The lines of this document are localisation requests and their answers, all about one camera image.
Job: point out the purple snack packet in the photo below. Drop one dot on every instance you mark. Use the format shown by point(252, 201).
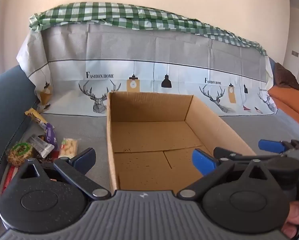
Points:
point(50, 133)

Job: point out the brown cardboard box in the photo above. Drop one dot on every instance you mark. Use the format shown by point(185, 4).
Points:
point(152, 135)

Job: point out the silver snack packet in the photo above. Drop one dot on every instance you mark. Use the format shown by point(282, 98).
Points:
point(40, 145)

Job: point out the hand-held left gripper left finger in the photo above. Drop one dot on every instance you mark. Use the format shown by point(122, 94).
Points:
point(85, 158)

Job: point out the grain cake green label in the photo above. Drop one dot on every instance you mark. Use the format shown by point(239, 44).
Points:
point(19, 152)

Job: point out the white puffed snack packet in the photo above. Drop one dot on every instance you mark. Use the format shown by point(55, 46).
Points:
point(69, 147)

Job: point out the wall light switch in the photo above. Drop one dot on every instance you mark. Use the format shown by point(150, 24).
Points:
point(295, 53)

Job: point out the grey deer print cover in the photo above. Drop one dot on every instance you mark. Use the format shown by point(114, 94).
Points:
point(139, 47)

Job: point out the orange cushion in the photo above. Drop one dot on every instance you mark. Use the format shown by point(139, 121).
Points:
point(287, 102)

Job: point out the person's right hand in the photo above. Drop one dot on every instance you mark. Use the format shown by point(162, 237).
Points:
point(298, 215)

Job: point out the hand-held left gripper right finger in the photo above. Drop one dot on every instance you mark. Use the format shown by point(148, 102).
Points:
point(204, 162)

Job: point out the gold snack packet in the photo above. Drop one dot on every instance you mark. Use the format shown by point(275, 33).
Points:
point(35, 117)

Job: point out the dark brown snack packet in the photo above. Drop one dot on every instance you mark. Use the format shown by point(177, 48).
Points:
point(47, 158)

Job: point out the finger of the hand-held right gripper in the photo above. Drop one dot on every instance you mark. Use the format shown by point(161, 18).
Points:
point(227, 153)
point(269, 145)

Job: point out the green checked cloth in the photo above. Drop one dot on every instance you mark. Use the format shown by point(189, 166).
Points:
point(114, 12)

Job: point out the red snack packet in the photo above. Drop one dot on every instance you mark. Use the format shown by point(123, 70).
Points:
point(10, 177)

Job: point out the brown blanket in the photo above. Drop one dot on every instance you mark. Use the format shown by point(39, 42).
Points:
point(285, 76)

